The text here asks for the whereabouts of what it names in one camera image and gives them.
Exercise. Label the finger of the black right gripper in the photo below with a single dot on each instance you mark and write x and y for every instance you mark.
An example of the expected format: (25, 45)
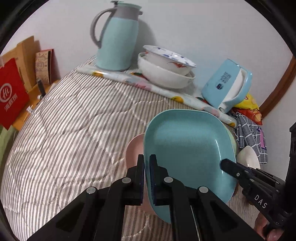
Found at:
(236, 170)

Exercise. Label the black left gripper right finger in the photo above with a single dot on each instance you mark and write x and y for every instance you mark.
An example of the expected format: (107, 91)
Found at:
(172, 192)

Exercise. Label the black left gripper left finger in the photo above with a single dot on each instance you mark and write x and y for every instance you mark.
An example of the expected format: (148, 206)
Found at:
(128, 191)

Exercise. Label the white ceramic bowl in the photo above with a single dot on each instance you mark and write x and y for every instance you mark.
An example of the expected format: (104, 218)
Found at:
(248, 158)

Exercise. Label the pink square plate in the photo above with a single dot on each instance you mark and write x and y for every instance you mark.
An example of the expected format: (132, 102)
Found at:
(136, 147)

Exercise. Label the light blue square plate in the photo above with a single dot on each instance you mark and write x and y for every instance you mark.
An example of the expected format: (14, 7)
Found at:
(190, 144)

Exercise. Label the person's right hand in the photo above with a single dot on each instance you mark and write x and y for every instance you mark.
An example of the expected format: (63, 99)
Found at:
(262, 228)

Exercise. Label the grey checked folded cloth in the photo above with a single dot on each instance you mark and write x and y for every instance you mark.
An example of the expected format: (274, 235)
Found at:
(248, 133)

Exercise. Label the red chips bag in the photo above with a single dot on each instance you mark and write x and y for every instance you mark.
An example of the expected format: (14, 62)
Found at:
(254, 115)

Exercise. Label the yellow chips bag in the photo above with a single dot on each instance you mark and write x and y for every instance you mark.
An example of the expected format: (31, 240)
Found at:
(248, 102)

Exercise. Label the grey striped quilt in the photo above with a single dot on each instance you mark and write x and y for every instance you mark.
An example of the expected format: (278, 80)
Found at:
(75, 138)

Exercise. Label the light blue electric kettle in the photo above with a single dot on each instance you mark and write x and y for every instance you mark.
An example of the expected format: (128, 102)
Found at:
(228, 86)

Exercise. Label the large white bowl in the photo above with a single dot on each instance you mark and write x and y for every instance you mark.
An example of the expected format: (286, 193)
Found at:
(162, 77)

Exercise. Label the white bowl with red pattern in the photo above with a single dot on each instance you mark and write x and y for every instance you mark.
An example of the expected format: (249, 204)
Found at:
(168, 59)

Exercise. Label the light blue thermos jug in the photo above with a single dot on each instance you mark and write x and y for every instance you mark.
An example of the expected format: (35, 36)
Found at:
(118, 37)

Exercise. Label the red paper bag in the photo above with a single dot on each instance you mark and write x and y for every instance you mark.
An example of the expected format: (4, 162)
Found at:
(13, 94)

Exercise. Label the patterned small box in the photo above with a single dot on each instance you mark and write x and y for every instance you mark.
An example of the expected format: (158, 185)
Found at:
(43, 64)

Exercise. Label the brown cardboard box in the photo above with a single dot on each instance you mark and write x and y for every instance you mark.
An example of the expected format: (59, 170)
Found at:
(24, 54)

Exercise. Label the brown wooden door frame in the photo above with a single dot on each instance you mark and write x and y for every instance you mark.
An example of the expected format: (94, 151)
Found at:
(280, 90)

